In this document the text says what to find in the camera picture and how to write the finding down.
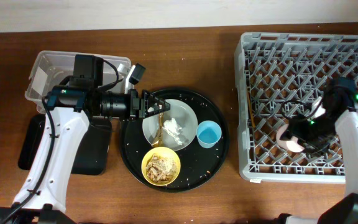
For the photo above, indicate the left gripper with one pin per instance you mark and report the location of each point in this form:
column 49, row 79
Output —
column 135, row 104

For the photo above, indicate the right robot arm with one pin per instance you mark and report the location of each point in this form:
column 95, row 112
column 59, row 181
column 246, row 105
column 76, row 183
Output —
column 335, row 114

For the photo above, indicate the yellow bowl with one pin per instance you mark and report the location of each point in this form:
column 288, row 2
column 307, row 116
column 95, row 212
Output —
column 164, row 152

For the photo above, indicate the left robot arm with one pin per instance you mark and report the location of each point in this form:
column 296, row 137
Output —
column 69, row 109

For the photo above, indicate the brown snack wrapper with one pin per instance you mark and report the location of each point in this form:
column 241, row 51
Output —
column 158, row 140

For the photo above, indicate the round black serving tray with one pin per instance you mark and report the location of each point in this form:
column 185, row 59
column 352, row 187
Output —
column 198, row 164

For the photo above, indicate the grey dishwasher rack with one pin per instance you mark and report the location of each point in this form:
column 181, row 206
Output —
column 283, row 73

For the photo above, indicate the black rectangular tray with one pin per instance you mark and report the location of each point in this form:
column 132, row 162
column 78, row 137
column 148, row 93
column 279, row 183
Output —
column 91, row 156

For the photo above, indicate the blue plastic cup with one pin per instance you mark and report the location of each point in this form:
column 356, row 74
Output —
column 208, row 133

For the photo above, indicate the food scraps in bowl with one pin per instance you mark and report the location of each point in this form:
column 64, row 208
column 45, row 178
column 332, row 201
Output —
column 160, row 170

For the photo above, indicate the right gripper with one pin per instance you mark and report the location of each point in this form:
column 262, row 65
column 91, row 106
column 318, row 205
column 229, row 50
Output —
column 294, row 126

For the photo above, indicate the wooden chopstick in rack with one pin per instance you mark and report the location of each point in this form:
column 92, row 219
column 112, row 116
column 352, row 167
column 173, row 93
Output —
column 250, row 109

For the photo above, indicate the pink plastic cup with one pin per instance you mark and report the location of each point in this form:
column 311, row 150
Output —
column 288, row 142

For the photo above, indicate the crumpled white napkin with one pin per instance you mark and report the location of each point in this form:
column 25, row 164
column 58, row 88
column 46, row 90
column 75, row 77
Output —
column 173, row 130

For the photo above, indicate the grey plate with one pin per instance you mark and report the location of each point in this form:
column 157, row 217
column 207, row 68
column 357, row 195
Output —
column 184, row 116

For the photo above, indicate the clear plastic storage bin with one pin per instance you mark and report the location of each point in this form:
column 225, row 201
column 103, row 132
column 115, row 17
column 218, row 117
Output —
column 51, row 67

